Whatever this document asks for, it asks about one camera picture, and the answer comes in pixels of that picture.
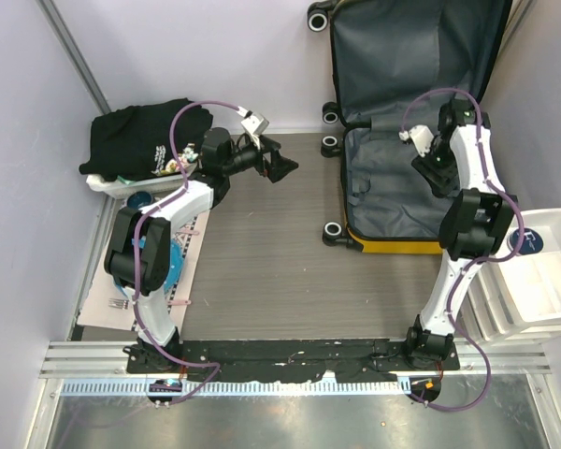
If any aluminium rail frame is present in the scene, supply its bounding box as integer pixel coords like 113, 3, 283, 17
39, 341, 551, 404

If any yellow cartoon hard-shell suitcase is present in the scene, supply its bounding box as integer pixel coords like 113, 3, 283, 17
307, 1, 511, 254

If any silver fork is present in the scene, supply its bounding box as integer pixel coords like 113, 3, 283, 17
108, 298, 129, 310

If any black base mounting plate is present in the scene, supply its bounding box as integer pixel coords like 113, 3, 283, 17
122, 339, 460, 384

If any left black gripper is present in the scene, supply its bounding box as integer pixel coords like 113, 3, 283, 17
222, 135, 297, 183

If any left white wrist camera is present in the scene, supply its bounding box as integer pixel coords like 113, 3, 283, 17
237, 107, 269, 150

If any pink chopstick near edge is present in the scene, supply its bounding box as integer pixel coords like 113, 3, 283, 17
167, 300, 192, 307

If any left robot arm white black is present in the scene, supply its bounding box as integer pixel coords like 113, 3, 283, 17
104, 127, 299, 373

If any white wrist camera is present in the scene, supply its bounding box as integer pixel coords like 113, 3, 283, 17
398, 124, 435, 158
237, 107, 269, 150

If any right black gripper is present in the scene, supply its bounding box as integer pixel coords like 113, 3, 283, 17
410, 139, 456, 194

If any small blue cup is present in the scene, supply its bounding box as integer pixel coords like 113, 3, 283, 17
124, 191, 153, 210

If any white perforated plastic basket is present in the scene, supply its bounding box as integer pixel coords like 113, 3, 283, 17
86, 172, 183, 199

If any white blue round tin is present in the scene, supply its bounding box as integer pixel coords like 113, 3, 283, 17
507, 227, 544, 255

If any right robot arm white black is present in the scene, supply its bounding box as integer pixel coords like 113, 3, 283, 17
371, 92, 524, 369

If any floral patterned small pouch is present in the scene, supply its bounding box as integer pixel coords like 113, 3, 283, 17
161, 144, 199, 176

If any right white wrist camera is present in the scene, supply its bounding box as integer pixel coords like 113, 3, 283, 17
398, 124, 435, 158

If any white compartment organizer tray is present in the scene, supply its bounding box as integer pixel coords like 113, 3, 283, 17
460, 208, 561, 346

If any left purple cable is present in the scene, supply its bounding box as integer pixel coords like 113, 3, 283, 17
130, 100, 249, 406

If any patterned white placemat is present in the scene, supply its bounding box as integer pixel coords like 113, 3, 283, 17
77, 212, 209, 331

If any blue dotted plate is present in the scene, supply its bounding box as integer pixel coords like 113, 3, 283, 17
104, 237, 184, 296

